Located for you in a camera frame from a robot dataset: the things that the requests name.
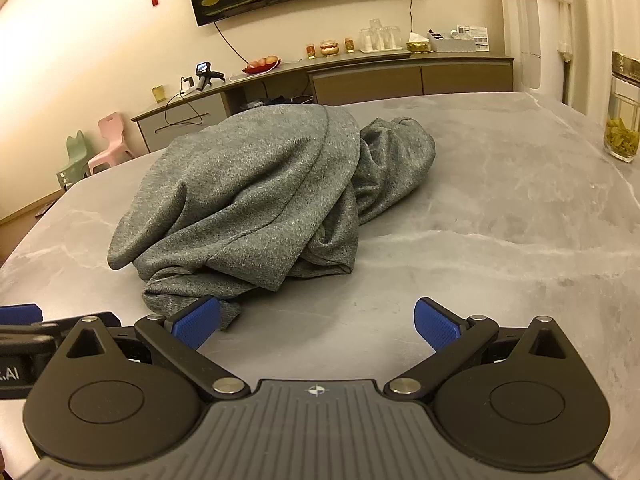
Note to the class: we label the green plastic child chair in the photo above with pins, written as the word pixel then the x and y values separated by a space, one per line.
pixel 74 162

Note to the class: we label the black gripper device with screen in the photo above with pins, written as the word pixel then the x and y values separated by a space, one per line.
pixel 206 74

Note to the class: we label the burger shaped ornament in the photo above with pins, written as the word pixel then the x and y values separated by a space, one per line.
pixel 329 47

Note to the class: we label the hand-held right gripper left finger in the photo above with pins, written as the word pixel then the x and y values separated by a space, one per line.
pixel 197 322

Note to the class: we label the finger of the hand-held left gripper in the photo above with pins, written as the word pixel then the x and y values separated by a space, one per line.
pixel 30 336
pixel 20 313

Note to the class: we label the red fruit plate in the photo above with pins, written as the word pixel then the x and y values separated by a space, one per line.
pixel 261 64

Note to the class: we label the white power strip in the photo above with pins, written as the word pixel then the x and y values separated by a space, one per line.
pixel 187 86

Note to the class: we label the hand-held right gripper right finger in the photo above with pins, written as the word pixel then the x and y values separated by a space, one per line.
pixel 436 324

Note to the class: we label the amber glass ornament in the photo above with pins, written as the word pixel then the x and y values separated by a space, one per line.
pixel 311 50
pixel 349 44

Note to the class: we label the pink plastic child chair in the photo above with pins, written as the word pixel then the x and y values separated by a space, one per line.
pixel 111 142

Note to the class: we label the golden tissue box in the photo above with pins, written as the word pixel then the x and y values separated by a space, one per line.
pixel 419 44

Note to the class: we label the glass tea jar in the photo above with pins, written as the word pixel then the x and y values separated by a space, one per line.
pixel 624 105

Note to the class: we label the white tray with sachets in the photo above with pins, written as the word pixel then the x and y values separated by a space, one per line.
pixel 452 40

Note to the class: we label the group of clear glasses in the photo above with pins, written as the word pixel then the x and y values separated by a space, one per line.
pixel 379 36

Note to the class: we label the long brown sideboard cabinet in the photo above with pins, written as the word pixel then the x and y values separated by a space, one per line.
pixel 350 80

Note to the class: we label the white curtain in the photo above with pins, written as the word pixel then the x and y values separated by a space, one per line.
pixel 537 20

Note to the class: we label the small yellow cup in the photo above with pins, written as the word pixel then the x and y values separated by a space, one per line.
pixel 159 94

